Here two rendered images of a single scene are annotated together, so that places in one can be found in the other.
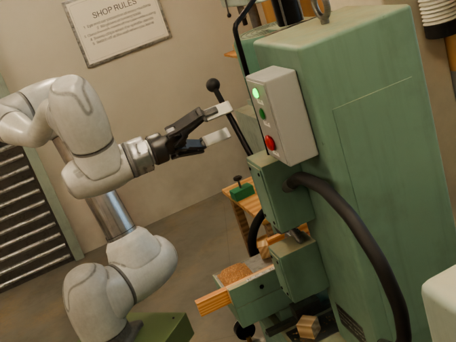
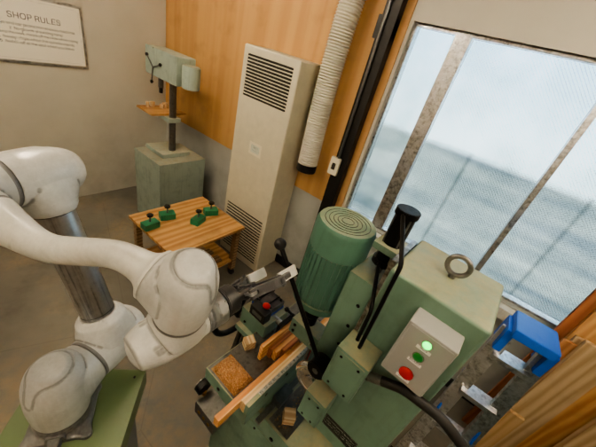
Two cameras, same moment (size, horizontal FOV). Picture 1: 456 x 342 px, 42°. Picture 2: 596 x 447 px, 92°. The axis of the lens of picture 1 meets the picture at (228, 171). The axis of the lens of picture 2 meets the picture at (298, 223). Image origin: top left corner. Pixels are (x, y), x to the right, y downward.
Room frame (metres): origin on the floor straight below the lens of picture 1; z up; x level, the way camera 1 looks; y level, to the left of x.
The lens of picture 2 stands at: (0.95, 0.42, 1.89)
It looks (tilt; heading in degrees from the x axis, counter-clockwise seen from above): 31 degrees down; 314
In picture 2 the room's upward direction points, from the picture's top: 16 degrees clockwise
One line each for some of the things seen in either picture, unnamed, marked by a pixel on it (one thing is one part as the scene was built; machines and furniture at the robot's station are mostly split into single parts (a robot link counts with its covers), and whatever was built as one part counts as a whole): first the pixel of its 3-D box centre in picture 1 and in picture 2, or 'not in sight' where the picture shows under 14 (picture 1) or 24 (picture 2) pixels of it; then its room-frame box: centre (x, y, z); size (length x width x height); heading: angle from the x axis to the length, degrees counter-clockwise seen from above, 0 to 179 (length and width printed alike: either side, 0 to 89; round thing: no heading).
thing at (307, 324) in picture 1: (308, 326); (288, 416); (1.20, -0.06, 0.82); 0.04 x 0.04 x 0.04; 52
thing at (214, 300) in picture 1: (307, 257); (286, 357); (1.34, -0.12, 0.92); 0.62 x 0.02 x 0.04; 102
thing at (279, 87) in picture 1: (281, 115); (419, 352); (1.02, -0.12, 1.40); 0.10 x 0.06 x 0.16; 12
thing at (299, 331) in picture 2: not in sight; (309, 333); (1.34, -0.20, 1.03); 0.14 x 0.07 x 0.09; 12
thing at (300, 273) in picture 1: (298, 267); (318, 399); (1.15, -0.08, 1.02); 0.09 x 0.07 x 0.12; 102
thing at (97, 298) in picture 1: (93, 298); (58, 384); (1.64, 0.52, 0.86); 0.18 x 0.16 x 0.22; 126
